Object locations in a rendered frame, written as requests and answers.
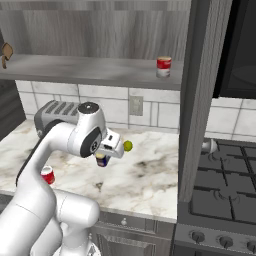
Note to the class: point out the dark tall cabinet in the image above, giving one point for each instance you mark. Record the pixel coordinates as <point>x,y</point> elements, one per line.
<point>10,110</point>

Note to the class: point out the red can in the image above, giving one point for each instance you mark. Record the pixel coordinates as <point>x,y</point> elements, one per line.
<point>48,176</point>
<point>163,66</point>

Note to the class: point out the white round kettle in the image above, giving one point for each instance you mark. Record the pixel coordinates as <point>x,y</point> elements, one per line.
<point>210,146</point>

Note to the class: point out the grey drawer front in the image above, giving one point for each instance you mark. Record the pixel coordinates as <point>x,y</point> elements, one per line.
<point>140,223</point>

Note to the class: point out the brown wooden utensil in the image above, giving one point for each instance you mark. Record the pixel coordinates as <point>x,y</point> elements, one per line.
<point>6,53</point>

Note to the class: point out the black microwave oven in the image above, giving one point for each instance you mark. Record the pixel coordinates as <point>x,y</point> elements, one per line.
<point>238,50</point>

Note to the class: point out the grey wooden cabinet door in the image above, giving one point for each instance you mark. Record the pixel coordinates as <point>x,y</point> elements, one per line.
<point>200,100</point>

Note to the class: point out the grey toaster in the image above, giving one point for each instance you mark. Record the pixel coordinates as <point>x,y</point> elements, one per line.
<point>55,111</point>

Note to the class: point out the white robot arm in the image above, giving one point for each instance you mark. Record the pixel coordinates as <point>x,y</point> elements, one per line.
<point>36,200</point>

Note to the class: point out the grey wall outlet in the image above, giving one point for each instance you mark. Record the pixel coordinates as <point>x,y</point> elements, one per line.
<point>136,105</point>

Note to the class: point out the dark grey hob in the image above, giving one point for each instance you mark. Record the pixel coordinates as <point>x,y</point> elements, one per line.
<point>220,200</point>

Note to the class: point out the dark hob knob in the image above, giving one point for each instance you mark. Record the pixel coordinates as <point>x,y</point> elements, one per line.
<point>226,241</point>
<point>198,236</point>
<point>252,246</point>

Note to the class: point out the grey cupboard door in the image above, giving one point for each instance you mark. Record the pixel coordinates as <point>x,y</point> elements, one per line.
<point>133,245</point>

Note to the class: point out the silver drawer knob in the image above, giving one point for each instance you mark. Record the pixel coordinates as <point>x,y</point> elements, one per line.
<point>124,221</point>

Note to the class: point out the yellow-green round fruit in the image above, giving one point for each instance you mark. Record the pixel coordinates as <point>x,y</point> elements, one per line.
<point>128,145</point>

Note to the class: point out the grey wooden open cabinet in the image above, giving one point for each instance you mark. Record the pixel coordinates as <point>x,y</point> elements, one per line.
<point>93,40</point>

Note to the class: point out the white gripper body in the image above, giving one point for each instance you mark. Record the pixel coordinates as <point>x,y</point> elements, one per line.
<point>113,150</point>

